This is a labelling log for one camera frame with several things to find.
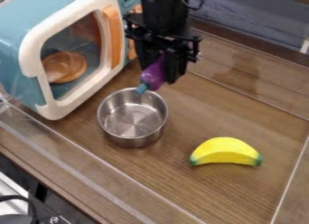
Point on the black device bottom left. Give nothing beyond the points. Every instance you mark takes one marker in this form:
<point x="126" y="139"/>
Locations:
<point x="38" y="214"/>

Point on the orange plate inside microwave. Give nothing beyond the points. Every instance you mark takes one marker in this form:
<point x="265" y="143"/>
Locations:
<point x="65" y="66"/>

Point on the silver pot with handle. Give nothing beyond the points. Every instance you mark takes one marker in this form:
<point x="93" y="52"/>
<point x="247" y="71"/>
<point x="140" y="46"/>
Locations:
<point x="133" y="117"/>

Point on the yellow toy banana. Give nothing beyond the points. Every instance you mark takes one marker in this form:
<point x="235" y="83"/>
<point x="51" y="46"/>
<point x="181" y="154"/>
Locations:
<point x="225" y="150"/>

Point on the purple toy eggplant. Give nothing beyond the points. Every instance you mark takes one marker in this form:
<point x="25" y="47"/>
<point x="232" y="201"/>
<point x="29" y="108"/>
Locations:
<point x="153" y="76"/>

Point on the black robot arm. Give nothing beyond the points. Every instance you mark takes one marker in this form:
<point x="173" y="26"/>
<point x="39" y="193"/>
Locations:
<point x="166" y="14"/>

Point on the blue toy microwave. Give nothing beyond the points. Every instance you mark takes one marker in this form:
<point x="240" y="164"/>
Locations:
<point x="39" y="27"/>

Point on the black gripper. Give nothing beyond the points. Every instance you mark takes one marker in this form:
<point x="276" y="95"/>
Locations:
<point x="150" y="42"/>

